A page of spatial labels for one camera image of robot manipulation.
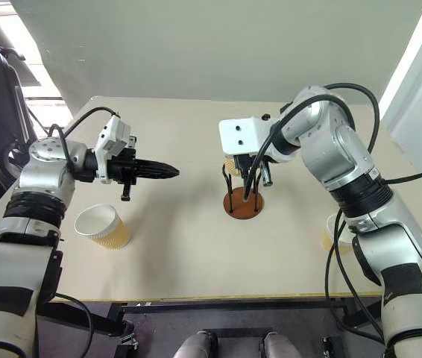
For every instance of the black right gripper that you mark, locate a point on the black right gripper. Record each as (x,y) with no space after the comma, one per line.
(244,161)

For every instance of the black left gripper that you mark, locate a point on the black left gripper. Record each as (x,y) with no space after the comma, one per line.
(123,169)

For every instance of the yellow ribbed paper cup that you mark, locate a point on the yellow ribbed paper cup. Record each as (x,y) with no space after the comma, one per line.
(229,166)
(103,231)
(326,240)

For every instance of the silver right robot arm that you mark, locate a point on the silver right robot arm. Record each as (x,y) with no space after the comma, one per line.
(345,149)

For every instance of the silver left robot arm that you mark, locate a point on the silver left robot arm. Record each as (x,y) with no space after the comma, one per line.
(43,179)

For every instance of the silver rounded robot foot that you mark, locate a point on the silver rounded robot foot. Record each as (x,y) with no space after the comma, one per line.
(196,345)
(276,345)

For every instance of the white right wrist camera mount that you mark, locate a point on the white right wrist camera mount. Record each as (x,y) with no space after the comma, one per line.
(244,134)

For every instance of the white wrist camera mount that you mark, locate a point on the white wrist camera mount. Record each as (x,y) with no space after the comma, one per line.
(244,134)
(112,139)

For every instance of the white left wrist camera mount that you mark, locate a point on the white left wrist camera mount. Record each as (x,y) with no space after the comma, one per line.
(112,139)

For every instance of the black table frame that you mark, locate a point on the black table frame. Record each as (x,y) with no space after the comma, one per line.
(233,305)

